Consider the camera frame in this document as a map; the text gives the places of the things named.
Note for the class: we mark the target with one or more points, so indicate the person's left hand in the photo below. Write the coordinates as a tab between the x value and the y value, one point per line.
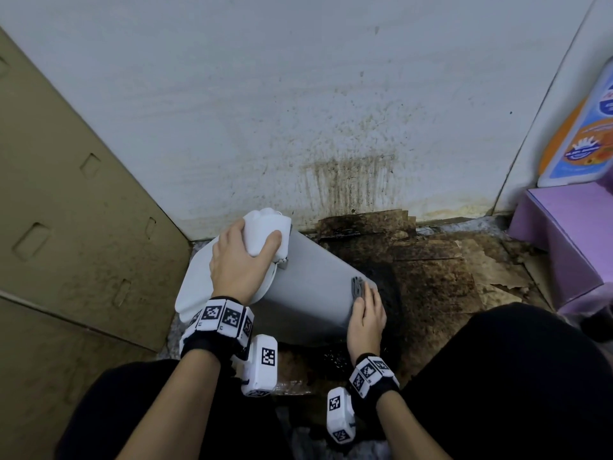
239	273

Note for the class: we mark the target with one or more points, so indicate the person's right hand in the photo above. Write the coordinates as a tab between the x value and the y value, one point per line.
366	325

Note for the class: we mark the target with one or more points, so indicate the white lidded trash bin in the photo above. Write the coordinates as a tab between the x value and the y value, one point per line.
311	292

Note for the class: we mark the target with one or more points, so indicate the person's left forearm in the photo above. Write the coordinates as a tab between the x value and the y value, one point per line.
167	407

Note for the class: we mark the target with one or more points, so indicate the person's black clothing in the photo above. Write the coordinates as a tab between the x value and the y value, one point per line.
503	388

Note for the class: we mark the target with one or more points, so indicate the right wrist marker band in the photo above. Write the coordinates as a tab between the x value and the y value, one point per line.
364	392

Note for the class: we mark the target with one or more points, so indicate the stained brown cardboard sheet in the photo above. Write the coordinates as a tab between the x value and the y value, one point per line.
440	282

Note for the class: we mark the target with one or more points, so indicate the brown cardboard panel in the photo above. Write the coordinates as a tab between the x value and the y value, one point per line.
72	258

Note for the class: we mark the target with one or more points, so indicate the purple cardboard display box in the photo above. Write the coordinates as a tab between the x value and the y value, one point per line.
570	244

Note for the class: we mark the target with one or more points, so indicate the white bottle blue orange label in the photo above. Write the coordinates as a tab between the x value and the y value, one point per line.
579	134

